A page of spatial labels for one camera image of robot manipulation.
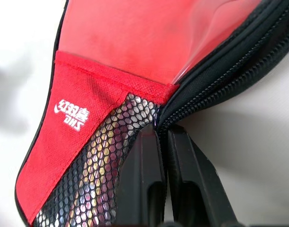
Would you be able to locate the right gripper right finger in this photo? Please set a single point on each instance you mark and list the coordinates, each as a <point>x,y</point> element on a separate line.
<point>194,170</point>

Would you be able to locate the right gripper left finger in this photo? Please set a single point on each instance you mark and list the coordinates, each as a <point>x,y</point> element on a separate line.
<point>139,170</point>

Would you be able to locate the black and red paddle case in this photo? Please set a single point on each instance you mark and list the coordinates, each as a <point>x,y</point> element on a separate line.
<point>64,142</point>

